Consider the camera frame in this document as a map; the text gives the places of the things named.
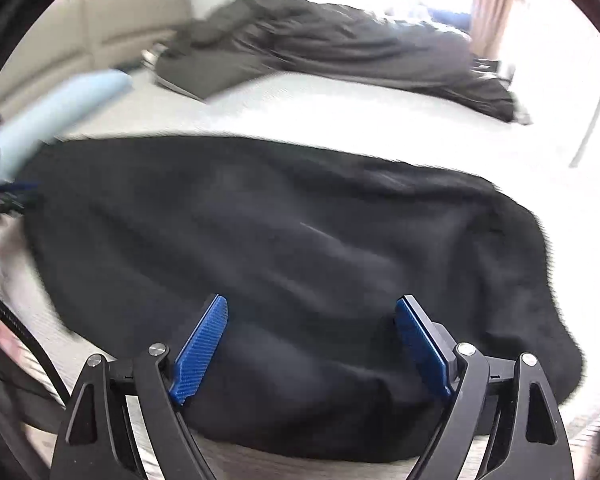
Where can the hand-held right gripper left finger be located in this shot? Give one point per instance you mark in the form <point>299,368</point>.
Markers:
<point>200,355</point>

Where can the white plush toy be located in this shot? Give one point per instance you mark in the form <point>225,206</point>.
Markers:
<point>152,55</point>

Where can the beige padded headboard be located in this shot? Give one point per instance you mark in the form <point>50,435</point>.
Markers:
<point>120,20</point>

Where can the grey white cloth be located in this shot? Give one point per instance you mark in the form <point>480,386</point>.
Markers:
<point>522,116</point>

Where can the white wardrobe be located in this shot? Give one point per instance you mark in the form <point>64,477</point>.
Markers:
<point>595,125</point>

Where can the black pants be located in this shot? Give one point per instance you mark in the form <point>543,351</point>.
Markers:
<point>280,260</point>

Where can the brown curtain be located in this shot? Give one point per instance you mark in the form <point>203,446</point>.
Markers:
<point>490,15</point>

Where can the light blue pillow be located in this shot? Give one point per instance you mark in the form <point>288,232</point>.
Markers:
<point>55,110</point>

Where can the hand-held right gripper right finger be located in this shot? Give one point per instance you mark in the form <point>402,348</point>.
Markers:
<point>425,350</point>

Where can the dark grey duvet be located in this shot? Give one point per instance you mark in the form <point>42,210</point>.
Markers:
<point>330,45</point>

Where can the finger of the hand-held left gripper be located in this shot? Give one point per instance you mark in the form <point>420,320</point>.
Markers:
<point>12,191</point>

